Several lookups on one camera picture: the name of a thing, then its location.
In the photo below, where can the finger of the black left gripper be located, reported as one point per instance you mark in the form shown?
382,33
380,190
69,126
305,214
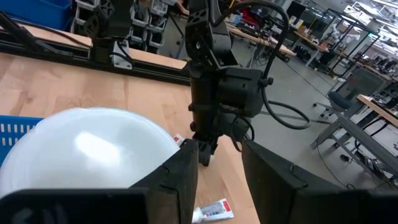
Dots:
206,154

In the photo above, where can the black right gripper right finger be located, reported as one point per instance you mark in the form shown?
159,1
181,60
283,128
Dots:
280,193

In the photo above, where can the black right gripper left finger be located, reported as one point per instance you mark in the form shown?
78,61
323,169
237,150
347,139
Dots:
168,193

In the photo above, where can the white toothpaste tube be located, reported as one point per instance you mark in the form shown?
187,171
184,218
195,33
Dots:
214,210
178,140

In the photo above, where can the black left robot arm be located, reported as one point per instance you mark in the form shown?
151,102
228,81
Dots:
211,37

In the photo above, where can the wooden workbench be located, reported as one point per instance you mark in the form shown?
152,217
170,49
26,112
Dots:
258,39
311,42

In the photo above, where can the disinfecting wipes canister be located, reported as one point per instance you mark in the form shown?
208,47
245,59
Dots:
93,149

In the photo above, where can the grey office chair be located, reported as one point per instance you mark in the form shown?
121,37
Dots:
360,84

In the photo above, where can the grey storage bin rack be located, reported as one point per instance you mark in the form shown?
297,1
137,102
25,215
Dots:
140,31

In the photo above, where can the wooden desk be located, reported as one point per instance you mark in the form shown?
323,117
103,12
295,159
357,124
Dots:
379,109

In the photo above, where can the blue slotted plastic basket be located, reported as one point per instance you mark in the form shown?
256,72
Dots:
15,130

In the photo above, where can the large blue storage bin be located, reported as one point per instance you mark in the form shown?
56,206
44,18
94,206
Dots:
31,12

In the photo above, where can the black aluminium frame rail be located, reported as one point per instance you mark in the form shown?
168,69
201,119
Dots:
155,71

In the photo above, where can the grey metal bench frame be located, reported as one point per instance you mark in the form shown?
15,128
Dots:
367,141

